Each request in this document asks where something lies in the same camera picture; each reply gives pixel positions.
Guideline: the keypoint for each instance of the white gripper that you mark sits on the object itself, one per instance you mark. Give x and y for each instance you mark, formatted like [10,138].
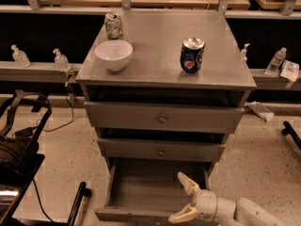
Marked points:
[205,203]

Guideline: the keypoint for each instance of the grey bottom drawer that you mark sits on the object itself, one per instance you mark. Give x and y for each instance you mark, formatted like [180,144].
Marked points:
[147,192]

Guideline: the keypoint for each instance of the grey drawer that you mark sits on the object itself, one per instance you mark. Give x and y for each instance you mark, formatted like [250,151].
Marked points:
[161,150]
[182,118]
[147,192]

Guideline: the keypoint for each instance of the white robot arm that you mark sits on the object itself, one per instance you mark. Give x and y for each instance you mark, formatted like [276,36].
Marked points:
[248,213]

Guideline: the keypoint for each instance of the grey middle drawer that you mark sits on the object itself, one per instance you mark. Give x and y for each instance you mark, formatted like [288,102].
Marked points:
[161,150]

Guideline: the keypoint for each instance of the grey top drawer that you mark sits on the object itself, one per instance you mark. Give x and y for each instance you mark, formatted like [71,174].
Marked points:
[182,118]

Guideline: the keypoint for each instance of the black chair leg bottom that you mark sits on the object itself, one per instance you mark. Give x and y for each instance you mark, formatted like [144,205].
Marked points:
[82,192]

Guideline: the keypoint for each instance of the grey wooden drawer cabinet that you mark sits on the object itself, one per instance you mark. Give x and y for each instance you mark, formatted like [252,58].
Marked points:
[154,74]

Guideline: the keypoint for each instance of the grey box on floor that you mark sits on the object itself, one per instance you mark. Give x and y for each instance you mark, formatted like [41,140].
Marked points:
[261,111]

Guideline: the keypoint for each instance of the black caster leg right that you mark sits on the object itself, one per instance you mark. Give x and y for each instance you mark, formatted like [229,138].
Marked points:
[288,130]

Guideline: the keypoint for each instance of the crushed blue pepsi can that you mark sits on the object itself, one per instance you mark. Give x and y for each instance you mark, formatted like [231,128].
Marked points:
[192,54]

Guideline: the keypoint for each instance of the small pump bottle right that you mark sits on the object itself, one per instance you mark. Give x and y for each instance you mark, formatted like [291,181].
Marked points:
[244,51]

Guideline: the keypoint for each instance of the clear plastic bag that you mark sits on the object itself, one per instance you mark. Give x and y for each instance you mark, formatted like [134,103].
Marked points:
[290,70]

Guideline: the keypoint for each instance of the white ceramic bowl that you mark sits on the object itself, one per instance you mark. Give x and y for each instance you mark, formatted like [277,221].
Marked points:
[114,55]

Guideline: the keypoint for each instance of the clear plastic water bottle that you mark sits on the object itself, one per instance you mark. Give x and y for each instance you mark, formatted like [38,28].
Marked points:
[276,61]

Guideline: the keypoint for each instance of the clear pump bottle near cabinet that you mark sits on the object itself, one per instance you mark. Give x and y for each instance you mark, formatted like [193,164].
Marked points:
[61,61]

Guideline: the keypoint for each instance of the crushed green soda can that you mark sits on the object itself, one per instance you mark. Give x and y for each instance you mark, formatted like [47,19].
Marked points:
[113,26]

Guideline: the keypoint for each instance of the clear pump bottle far left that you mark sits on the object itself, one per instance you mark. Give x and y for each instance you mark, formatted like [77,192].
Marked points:
[20,56]

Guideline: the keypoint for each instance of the metal shelf rack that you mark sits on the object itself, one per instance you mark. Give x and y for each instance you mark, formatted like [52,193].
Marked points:
[256,9]

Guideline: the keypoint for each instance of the black bag with straps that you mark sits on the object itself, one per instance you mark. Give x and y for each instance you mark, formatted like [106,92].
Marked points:
[17,153]

